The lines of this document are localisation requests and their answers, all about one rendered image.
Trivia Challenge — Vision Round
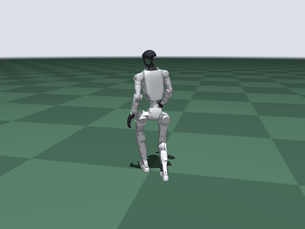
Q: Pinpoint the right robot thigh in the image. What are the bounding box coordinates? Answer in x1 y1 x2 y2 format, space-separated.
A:
158 112 170 150

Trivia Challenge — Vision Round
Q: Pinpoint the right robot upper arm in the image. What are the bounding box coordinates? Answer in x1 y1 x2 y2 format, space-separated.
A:
162 70 173 94

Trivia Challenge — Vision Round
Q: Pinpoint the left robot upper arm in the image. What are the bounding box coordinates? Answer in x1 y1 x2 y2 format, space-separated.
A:
133 72 144 101

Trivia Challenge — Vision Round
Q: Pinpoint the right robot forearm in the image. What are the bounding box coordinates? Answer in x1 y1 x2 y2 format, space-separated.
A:
160 93 172 105

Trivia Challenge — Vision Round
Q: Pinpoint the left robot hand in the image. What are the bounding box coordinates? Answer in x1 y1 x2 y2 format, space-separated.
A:
127 114 135 128

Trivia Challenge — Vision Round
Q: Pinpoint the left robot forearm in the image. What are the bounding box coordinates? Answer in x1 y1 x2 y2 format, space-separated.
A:
130 94 139 116

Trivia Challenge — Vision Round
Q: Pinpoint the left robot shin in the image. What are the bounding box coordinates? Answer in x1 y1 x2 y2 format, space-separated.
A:
136 135 148 168

